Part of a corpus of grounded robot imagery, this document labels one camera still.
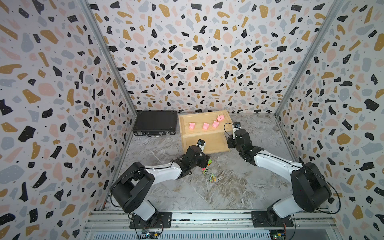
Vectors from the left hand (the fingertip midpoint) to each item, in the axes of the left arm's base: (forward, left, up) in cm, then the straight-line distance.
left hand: (207, 154), depth 89 cm
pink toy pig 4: (+16, -8, +15) cm, 23 cm away
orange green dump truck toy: (-2, -2, -6) cm, 7 cm away
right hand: (+9, -15, +6) cm, 19 cm away
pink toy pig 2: (+9, +1, +15) cm, 18 cm away
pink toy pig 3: (+11, -5, +15) cm, 19 cm away
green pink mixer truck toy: (-7, +1, -7) cm, 10 cm away
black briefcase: (+34, +39, -9) cm, 52 cm away
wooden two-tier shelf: (+10, -3, +14) cm, 17 cm away
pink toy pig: (+10, +9, +15) cm, 20 cm away
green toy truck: (-12, -3, -6) cm, 14 cm away
